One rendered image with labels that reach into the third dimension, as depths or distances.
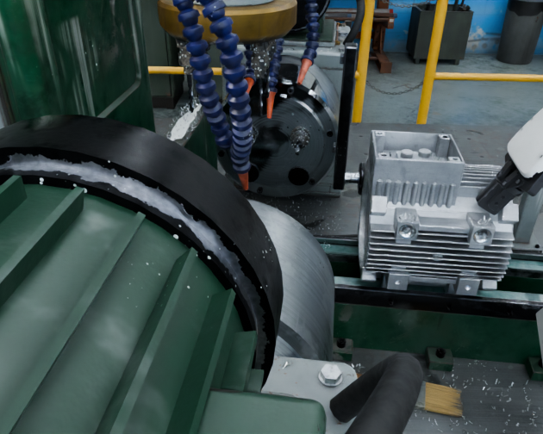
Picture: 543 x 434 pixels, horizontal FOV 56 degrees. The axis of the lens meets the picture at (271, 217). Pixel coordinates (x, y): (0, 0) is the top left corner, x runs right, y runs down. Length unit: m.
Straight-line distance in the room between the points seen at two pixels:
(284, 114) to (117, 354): 0.84
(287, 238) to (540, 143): 0.35
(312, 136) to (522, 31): 5.00
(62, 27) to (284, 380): 0.51
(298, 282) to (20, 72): 0.38
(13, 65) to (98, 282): 0.50
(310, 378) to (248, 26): 0.42
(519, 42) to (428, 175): 5.21
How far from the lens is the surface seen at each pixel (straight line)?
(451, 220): 0.76
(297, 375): 0.38
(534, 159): 0.71
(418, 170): 0.73
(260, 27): 0.65
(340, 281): 0.85
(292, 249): 0.53
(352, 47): 0.84
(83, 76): 0.75
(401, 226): 0.72
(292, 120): 0.98
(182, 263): 0.19
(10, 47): 0.64
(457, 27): 5.58
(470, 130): 1.82
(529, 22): 5.88
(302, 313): 0.48
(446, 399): 0.86
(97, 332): 0.16
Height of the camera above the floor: 1.45
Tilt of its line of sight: 32 degrees down
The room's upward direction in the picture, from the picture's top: 1 degrees clockwise
